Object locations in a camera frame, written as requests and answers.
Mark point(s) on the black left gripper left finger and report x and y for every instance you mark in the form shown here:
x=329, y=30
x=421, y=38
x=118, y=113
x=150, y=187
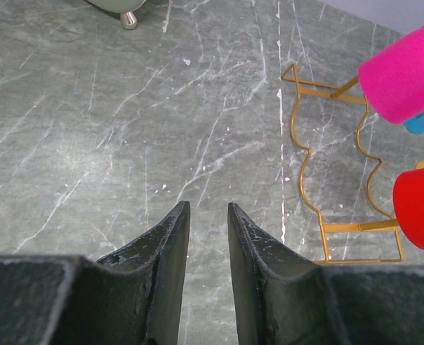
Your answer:
x=130, y=296

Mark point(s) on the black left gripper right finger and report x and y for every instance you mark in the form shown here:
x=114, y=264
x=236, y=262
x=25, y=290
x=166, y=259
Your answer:
x=283, y=298

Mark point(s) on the red wine glass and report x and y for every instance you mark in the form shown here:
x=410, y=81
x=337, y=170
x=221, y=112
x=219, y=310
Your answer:
x=408, y=201

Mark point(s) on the blue wine glass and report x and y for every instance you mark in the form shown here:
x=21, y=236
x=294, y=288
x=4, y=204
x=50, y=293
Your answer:
x=416, y=124

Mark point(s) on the pink wine glass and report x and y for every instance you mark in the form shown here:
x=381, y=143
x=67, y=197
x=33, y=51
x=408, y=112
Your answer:
x=393, y=80

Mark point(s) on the round white drawer cabinet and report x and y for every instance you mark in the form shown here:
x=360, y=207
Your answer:
x=124, y=8

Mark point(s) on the gold wire glass rack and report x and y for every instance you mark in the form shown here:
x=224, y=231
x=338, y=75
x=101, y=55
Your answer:
x=342, y=157

